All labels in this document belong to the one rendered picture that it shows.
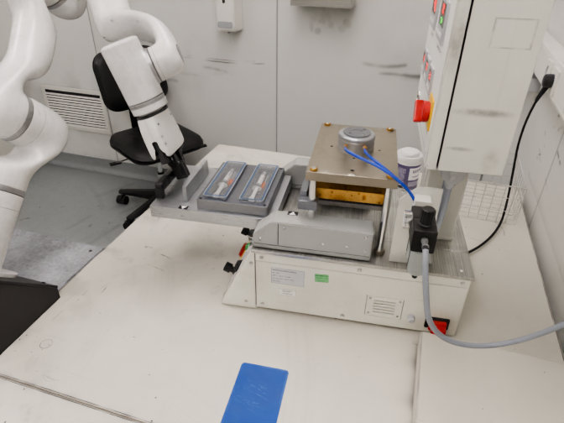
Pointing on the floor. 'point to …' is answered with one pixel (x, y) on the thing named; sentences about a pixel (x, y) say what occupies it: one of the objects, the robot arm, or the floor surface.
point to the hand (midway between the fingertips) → (180, 169)
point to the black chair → (122, 143)
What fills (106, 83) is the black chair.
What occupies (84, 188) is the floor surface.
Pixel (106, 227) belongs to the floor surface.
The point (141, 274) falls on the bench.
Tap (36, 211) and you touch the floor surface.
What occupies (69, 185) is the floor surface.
